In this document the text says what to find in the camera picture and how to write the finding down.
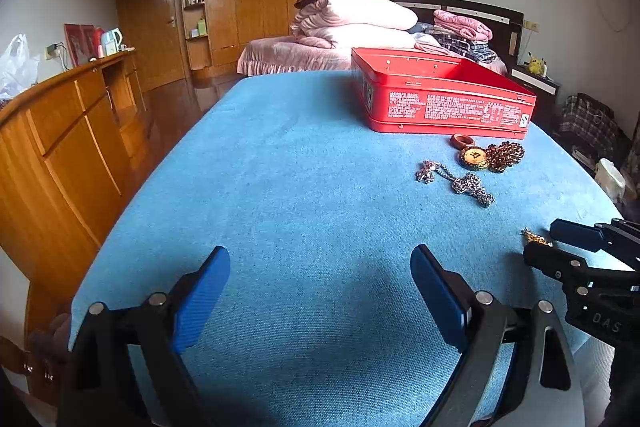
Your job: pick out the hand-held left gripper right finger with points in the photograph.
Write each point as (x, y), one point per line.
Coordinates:
(440, 302)

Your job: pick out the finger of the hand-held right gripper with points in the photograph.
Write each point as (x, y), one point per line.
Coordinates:
(575, 234)
(550, 259)

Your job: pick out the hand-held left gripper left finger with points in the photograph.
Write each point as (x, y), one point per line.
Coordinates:
(202, 297)

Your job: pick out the red tin box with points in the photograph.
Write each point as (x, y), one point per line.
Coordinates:
(450, 112)

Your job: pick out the white canister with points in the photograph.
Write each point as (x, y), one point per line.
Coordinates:
(610, 179)

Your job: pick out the plaid bag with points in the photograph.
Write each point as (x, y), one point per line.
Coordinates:
(587, 127)

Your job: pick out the round gold pendant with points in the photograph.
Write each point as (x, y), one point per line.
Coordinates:
(474, 158)

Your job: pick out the blue tablecloth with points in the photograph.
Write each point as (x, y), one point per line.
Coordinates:
(310, 187)

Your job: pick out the dark nightstand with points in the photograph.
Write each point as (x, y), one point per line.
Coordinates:
(537, 82)

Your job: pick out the brown shoe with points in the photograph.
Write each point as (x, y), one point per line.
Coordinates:
(47, 339)

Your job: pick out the yellow plush toy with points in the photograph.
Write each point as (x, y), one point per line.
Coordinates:
(535, 64)

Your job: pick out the wooden sideboard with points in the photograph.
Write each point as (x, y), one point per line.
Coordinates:
(60, 147)

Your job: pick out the folded pink clothes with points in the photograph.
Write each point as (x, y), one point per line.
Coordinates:
(462, 24)

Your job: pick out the dark wooden headboard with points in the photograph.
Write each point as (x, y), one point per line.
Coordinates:
(475, 7)

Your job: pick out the bed with pink cover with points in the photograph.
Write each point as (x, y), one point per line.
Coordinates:
(280, 54)

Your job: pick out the green box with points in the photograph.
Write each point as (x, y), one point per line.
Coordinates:
(201, 27)

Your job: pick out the pale electric kettle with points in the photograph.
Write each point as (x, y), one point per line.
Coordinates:
(111, 42)

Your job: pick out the wooden door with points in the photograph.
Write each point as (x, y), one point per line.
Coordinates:
(145, 32)

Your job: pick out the red thermos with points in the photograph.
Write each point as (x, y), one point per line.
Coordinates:
(98, 42)

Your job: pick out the folded pink quilts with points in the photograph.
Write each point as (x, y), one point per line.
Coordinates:
(360, 22)

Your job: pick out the white plastic bag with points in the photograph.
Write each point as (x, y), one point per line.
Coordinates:
(17, 67)

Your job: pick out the bedside wall socket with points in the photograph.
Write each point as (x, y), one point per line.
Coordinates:
(531, 26)

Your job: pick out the red photo frame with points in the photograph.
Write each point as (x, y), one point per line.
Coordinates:
(79, 44)

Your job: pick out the wall socket with charger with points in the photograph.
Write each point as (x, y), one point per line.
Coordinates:
(54, 51)

